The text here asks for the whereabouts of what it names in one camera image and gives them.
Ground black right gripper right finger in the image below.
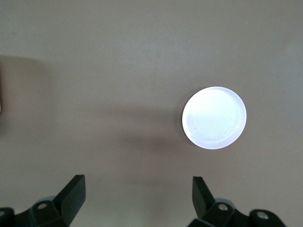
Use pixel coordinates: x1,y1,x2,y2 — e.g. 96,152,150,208
187,176,287,227

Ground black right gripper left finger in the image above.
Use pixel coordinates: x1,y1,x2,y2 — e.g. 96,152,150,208
0,175,86,227

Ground pink round plate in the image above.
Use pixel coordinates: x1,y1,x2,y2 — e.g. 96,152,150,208
181,86,247,150

